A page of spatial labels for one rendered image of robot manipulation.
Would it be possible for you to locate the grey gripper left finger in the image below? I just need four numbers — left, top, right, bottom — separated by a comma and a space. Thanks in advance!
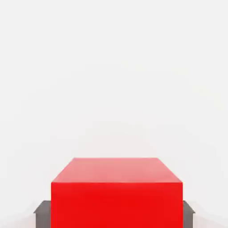
19, 200, 52, 228

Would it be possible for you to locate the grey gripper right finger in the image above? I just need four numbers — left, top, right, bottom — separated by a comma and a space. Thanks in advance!
183, 200, 211, 228

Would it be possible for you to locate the small red cube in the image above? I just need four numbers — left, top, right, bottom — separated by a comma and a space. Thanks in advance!
50, 157, 183, 228

